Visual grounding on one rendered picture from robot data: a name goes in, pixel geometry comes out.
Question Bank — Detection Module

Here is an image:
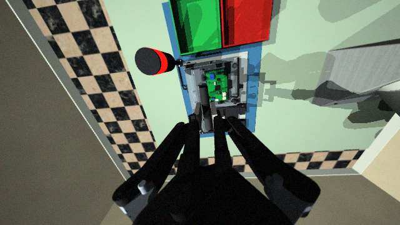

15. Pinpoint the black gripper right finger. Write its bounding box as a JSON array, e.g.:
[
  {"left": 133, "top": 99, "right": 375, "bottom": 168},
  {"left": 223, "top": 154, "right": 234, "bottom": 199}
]
[{"left": 210, "top": 100, "right": 321, "bottom": 225}]

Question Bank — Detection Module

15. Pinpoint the green circuit board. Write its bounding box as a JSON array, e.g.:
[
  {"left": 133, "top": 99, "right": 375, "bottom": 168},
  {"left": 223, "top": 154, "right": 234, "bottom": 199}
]
[{"left": 206, "top": 69, "right": 228, "bottom": 102}]

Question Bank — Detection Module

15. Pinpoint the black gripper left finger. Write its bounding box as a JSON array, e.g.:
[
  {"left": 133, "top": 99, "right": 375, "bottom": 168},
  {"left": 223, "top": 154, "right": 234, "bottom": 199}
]
[{"left": 112, "top": 102, "right": 203, "bottom": 223}]

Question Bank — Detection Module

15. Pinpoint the red open-top bin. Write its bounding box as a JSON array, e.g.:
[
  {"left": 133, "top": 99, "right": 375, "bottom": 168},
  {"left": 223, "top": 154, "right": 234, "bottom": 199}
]
[{"left": 219, "top": 0, "right": 273, "bottom": 49}]

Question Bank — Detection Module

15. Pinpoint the green open-top bin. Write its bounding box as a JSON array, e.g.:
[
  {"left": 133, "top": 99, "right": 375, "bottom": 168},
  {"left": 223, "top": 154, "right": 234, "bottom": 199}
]
[{"left": 169, "top": 0, "right": 221, "bottom": 56}]

